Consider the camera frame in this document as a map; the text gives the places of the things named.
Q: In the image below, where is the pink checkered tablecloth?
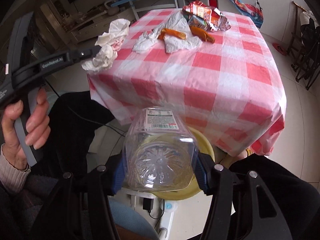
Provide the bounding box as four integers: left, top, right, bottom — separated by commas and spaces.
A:
87, 9, 287, 155

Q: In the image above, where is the white wall cabinet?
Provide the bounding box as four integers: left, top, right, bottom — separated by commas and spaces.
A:
216, 0, 298, 43

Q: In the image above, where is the pink kettlebell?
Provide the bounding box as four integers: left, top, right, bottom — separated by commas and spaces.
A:
104, 0, 120, 16

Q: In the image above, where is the wooden chair with clothes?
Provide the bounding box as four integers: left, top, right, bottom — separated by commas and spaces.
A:
287, 1, 314, 67

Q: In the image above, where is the large white crumpled paper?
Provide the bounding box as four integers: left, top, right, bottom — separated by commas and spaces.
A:
132, 10, 203, 54

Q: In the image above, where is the colourful hanging bag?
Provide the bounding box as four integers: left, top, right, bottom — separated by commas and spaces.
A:
230, 0, 264, 29

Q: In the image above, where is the red white snack bag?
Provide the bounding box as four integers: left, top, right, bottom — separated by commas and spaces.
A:
182, 0, 231, 32

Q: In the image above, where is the clear plastic bottle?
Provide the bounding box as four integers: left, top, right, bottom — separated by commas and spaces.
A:
123, 107, 199, 192

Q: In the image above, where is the knit sleeve left forearm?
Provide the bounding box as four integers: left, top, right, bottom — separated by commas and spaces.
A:
0, 144, 31, 193

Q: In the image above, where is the person's left hand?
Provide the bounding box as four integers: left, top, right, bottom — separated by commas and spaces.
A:
1, 88, 50, 170

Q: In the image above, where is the red floor dish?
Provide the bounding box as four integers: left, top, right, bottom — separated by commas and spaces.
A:
272, 42, 287, 56

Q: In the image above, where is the white paper wad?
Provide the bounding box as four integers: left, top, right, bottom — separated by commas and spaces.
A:
81, 18, 130, 72

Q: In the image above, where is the yellow trash bin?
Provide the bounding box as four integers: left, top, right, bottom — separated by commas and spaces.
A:
139, 126, 216, 201

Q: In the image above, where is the cream tv cabinet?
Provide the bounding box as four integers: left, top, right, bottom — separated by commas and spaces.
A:
70, 9, 135, 44

